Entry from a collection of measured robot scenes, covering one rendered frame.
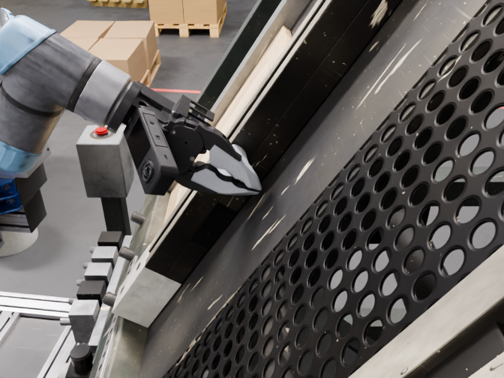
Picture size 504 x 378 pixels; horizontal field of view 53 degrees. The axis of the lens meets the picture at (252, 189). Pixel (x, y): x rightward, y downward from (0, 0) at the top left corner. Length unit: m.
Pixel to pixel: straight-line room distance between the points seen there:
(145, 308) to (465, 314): 0.74
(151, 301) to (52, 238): 1.86
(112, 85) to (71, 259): 1.98
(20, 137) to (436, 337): 0.57
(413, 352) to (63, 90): 0.51
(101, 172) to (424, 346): 1.33
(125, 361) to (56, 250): 1.79
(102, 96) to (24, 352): 1.39
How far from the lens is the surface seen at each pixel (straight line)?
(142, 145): 0.62
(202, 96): 1.41
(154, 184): 0.58
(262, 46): 1.11
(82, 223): 2.79
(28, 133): 0.69
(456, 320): 0.23
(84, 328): 1.21
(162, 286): 0.88
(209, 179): 0.67
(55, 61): 0.65
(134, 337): 0.93
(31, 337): 1.97
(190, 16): 5.69
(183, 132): 0.64
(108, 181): 1.52
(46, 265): 2.58
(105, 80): 0.64
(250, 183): 0.67
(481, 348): 0.22
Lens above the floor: 1.58
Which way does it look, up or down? 33 degrees down
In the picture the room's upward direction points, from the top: straight up
